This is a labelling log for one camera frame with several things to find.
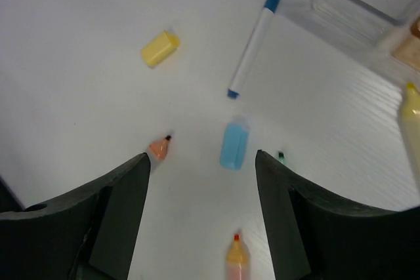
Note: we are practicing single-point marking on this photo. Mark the orange tip clear highlighter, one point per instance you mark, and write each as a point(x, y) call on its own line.
point(159, 148)

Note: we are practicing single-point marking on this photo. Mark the yellow highlighter cap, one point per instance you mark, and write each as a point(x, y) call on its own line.
point(159, 48)

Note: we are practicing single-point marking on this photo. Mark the yellow highlighter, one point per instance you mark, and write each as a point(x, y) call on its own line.
point(409, 124)

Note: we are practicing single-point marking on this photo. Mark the blue highlighter cap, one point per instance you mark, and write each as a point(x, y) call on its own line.
point(234, 143)

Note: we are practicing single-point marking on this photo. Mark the green highlighter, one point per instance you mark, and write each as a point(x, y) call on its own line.
point(281, 157)

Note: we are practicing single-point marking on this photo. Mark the blue capped white pen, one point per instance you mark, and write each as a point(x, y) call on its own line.
point(251, 49)

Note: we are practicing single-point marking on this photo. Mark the orange pink highlighter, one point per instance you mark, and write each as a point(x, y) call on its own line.
point(237, 263)

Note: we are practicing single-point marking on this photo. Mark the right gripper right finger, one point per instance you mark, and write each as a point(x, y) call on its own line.
point(314, 233)

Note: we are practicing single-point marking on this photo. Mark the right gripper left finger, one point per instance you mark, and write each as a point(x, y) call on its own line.
point(87, 233)

